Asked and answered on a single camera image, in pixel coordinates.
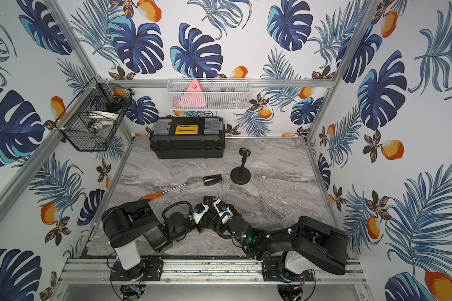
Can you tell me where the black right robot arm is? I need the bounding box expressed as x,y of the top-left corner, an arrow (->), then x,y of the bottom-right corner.
191,196 -> 349,275

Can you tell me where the pink triangular object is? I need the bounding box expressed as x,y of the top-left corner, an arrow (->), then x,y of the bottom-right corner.
172,79 -> 207,110

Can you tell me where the black stand pole with clip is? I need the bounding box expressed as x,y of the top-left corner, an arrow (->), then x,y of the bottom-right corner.
239,147 -> 251,173

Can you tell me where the orange handled screwdriver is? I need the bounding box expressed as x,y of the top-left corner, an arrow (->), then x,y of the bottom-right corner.
141,183 -> 188,201

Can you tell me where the black plastic toolbox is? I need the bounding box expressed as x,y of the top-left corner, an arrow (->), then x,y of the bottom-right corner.
149,117 -> 225,159

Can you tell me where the aluminium front rail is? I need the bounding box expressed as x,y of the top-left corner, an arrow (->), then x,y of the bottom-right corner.
59,258 -> 367,285

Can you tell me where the black wire basket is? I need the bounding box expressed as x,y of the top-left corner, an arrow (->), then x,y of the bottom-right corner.
53,78 -> 134,152

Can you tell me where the white mesh wall basket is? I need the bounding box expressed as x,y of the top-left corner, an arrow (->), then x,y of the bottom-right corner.
167,78 -> 251,110

